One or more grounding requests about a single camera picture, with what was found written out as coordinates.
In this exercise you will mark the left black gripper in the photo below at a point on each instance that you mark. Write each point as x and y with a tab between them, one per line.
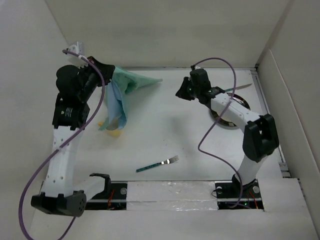
107	69

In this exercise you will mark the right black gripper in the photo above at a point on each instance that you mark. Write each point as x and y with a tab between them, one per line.
181	93

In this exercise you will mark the green patterned cloth placemat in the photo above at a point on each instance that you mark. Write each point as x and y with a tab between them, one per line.
122	83

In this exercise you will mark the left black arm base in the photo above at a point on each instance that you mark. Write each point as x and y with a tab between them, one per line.
115	200

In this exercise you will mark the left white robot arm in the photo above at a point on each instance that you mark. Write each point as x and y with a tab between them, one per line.
58	195

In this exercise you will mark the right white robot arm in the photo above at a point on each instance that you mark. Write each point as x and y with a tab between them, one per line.
260	137

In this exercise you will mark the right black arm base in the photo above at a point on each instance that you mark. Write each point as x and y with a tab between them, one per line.
228	196

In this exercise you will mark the dark round plate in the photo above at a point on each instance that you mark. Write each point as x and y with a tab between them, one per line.
229	110

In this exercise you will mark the yellow mug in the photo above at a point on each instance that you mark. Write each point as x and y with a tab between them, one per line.
113	133

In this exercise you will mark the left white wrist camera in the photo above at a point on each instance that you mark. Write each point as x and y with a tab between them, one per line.
78	48

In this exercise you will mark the knife with green handle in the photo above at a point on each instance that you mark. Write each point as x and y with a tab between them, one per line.
238	87

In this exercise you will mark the fork with green handle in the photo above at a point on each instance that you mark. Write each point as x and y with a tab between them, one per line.
158	164

